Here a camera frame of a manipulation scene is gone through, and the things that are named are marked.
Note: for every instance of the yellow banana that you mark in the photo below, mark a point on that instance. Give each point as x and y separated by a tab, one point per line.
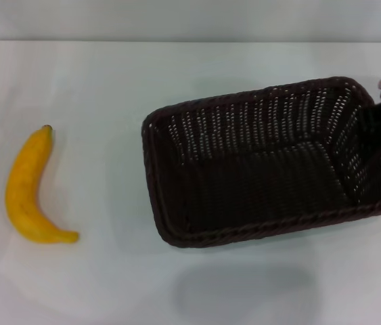
21	196

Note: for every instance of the dark brown woven basket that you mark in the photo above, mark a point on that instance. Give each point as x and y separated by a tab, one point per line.
251	183

